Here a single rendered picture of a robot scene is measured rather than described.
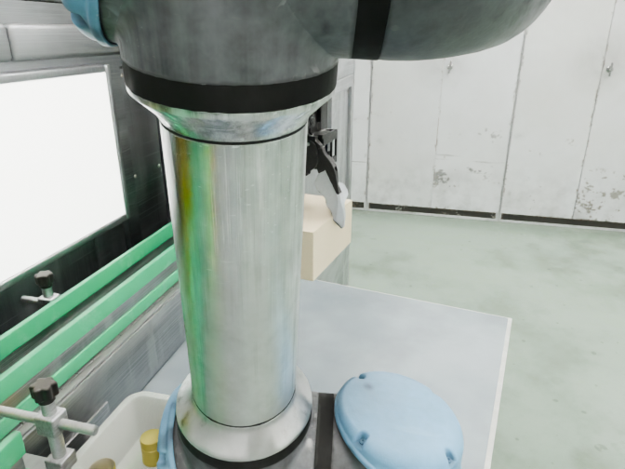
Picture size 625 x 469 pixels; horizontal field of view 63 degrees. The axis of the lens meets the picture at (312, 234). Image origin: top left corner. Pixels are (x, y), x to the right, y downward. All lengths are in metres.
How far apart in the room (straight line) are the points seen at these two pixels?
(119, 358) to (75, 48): 0.59
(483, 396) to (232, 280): 0.78
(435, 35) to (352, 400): 0.32
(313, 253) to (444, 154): 3.40
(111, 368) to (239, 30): 0.78
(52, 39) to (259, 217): 0.83
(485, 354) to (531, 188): 3.09
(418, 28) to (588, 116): 3.90
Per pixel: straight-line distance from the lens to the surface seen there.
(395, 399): 0.49
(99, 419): 0.95
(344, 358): 1.09
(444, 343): 1.17
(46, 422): 0.69
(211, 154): 0.27
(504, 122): 4.05
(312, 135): 0.76
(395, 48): 0.25
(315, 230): 0.71
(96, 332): 0.93
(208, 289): 0.33
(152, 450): 0.86
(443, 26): 0.25
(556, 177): 4.18
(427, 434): 0.47
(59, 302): 0.96
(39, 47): 1.06
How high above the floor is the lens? 1.38
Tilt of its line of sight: 22 degrees down
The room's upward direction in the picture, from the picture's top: straight up
